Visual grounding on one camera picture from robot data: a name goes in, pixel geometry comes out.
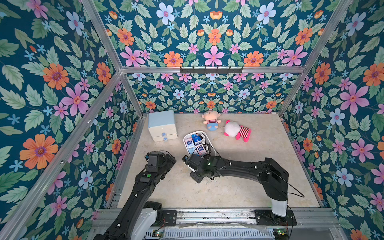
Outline dark blue Tempo pack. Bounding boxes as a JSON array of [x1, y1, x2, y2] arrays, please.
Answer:
[[188, 147, 196, 155]]

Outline blue cartoon tissue pack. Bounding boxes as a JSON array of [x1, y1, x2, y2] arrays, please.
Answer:
[[191, 133, 202, 146]]

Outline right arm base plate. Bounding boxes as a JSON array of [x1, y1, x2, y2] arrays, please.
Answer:
[[254, 208, 297, 226]]

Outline white plastic storage box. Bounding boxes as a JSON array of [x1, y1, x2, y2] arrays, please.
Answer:
[[183, 131, 218, 156]]

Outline black Face tissue pack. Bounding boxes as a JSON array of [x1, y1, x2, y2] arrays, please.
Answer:
[[199, 133, 207, 145]]

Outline white pink plush toy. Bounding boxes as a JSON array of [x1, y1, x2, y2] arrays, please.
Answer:
[[224, 120, 252, 143]]

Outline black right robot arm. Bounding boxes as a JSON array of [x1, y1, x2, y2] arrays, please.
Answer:
[[183, 155, 289, 218]]

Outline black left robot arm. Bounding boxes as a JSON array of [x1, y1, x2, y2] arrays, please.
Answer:
[[94, 151, 177, 240]]

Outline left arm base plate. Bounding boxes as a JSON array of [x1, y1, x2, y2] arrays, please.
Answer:
[[152, 210, 178, 228]]

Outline pink floral Tempo tissue pack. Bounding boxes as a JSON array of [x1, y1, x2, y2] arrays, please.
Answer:
[[185, 138, 195, 150]]

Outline black wall hook rail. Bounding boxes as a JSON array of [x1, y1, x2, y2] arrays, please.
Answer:
[[180, 67, 243, 75]]

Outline baby doll plush toy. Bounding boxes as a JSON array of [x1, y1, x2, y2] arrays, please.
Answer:
[[202, 110, 221, 132]]

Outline small blue-top drawer cabinet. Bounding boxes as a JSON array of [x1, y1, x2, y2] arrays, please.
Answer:
[[148, 110, 178, 142]]

